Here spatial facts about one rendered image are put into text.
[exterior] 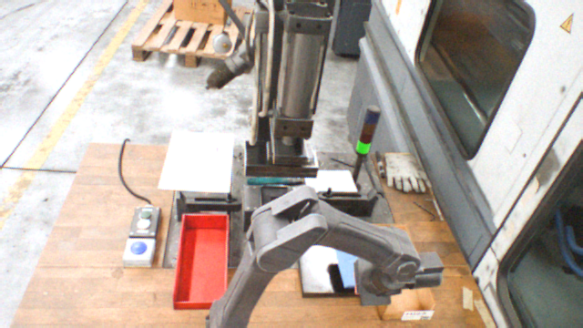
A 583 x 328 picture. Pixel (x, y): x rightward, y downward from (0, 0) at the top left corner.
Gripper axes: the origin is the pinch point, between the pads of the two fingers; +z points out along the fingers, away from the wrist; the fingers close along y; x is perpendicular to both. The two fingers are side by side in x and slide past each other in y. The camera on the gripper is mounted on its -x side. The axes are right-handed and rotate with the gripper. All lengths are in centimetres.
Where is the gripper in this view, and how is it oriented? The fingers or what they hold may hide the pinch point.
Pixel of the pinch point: (360, 284)
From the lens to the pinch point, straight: 106.3
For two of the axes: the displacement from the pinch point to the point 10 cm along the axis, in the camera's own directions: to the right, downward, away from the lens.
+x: -9.8, -0.1, -1.9
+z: -1.8, 3.5, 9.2
